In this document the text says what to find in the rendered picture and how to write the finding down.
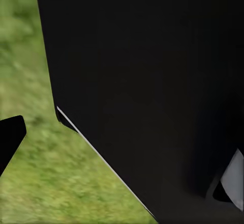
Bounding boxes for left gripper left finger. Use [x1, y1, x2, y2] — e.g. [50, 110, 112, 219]
[0, 115, 26, 176]

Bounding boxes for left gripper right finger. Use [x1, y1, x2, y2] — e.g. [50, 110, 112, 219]
[228, 115, 244, 156]

